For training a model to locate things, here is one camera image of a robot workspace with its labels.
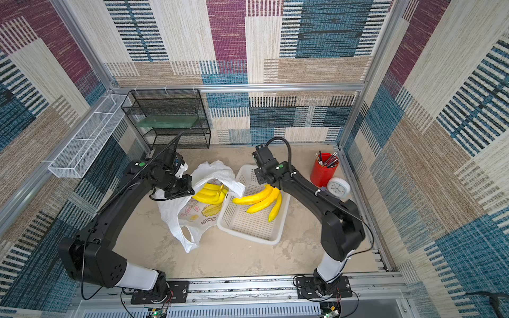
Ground yellow banana bunch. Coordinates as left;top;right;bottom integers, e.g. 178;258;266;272
232;185;282;223

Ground white plastic bag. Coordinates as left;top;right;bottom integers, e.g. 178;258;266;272
155;160;245;253

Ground white perforated plastic basket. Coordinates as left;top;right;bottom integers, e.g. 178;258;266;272
217;164;290;245

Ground yellow banana cluster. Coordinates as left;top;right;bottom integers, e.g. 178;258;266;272
192;184;228;205

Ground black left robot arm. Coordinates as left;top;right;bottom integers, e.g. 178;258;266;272
57;154;194;303

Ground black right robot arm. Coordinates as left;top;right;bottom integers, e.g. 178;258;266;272
255;159;366;295

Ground red pen cup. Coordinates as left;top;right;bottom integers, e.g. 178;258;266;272
310;159;338;188

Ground green board on shelf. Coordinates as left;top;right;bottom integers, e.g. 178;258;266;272
136;115;198;129

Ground pens in cup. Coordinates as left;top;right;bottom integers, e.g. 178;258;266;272
316;151;339;168

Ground white round clock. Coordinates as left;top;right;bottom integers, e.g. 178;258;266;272
326;177;351;199

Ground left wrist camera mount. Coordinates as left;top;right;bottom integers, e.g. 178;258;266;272
174;154;188;178

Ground black corrugated right cable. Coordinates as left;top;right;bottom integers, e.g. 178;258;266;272
264;136;375;255

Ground black wire mesh shelf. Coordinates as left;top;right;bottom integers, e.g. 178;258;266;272
122;89;212;149

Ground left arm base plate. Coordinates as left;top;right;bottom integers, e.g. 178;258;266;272
130;280;190;306

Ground white wire mesh tray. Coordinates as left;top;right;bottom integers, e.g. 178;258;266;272
48;94;126;178

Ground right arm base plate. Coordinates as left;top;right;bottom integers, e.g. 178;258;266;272
292;274;353;302

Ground aluminium front rail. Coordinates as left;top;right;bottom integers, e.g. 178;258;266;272
66;272;419;317

